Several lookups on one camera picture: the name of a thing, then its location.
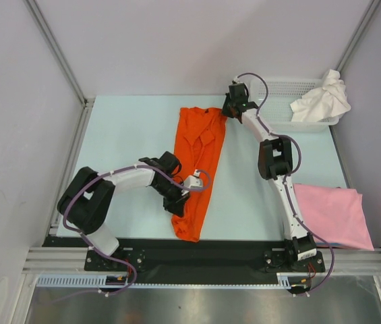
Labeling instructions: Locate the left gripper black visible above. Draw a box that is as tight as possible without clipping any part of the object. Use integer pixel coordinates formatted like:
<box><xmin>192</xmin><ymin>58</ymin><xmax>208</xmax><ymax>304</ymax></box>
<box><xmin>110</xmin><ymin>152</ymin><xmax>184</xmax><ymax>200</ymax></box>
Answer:
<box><xmin>152</xmin><ymin>178</ymin><xmax>190</xmax><ymax>217</ymax></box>

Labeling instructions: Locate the white slotted cable duct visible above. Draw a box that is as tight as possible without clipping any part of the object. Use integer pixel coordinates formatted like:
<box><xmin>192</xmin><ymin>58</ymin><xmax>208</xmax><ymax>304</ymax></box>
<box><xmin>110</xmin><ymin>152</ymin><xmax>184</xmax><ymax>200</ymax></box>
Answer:
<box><xmin>36</xmin><ymin>274</ymin><xmax>304</xmax><ymax>290</ymax></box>

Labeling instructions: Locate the white t shirt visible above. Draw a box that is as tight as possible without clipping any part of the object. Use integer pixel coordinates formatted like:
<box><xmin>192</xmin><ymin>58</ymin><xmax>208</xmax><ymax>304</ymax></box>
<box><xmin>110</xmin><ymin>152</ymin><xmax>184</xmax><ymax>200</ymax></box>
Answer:
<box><xmin>290</xmin><ymin>70</ymin><xmax>351</xmax><ymax>122</ymax></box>

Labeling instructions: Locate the pink folded t shirt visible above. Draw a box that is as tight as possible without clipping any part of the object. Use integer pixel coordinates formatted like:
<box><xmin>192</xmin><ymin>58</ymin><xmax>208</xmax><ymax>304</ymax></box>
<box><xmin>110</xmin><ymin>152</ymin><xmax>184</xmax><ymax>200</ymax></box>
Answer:
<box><xmin>294</xmin><ymin>184</ymin><xmax>374</xmax><ymax>251</ymax></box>

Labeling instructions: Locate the aluminium frame rail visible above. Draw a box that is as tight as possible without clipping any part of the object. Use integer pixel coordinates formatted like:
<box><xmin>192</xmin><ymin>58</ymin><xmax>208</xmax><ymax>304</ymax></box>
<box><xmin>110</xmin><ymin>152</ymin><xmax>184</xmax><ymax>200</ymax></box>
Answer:
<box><xmin>22</xmin><ymin>247</ymin><xmax>381</xmax><ymax>276</ymax></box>

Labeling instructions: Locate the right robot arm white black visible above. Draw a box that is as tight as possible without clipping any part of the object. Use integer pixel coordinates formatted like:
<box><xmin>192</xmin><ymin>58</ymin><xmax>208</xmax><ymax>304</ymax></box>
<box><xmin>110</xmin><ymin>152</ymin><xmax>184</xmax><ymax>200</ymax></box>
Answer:
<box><xmin>222</xmin><ymin>81</ymin><xmax>318</xmax><ymax>271</ymax></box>

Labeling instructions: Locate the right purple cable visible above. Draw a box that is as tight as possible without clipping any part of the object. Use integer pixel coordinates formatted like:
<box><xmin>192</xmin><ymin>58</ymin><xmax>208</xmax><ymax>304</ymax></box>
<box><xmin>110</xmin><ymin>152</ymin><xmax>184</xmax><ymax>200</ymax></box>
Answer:
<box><xmin>233</xmin><ymin>72</ymin><xmax>336</xmax><ymax>298</ymax></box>

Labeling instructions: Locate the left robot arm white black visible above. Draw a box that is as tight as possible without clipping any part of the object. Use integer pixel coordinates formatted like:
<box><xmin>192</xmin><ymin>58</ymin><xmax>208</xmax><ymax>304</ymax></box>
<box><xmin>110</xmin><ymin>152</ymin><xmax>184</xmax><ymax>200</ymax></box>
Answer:
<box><xmin>57</xmin><ymin>151</ymin><xmax>201</xmax><ymax>270</ymax></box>

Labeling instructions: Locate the white plastic basket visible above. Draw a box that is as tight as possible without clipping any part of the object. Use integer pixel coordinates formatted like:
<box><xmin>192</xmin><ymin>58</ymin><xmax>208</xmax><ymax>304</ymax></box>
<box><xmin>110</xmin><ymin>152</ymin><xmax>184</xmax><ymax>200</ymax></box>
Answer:
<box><xmin>247</xmin><ymin>78</ymin><xmax>339</xmax><ymax>134</ymax></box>

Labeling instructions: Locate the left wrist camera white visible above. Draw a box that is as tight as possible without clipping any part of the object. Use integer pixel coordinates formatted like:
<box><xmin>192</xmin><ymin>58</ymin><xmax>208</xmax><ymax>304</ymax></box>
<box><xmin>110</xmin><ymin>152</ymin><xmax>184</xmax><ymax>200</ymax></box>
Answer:
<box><xmin>181</xmin><ymin>170</ymin><xmax>204</xmax><ymax>195</ymax></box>

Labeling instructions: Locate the orange t shirt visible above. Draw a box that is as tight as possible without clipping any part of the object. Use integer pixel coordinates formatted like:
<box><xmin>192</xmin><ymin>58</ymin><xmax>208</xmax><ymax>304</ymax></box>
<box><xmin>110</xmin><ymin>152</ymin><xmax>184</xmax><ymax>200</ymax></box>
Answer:
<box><xmin>171</xmin><ymin>107</ymin><xmax>227</xmax><ymax>242</ymax></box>

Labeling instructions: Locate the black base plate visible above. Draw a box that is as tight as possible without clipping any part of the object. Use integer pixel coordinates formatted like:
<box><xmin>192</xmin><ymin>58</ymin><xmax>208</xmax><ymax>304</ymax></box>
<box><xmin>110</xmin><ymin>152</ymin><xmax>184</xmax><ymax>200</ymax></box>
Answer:
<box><xmin>41</xmin><ymin>236</ymin><xmax>326</xmax><ymax>285</ymax></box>

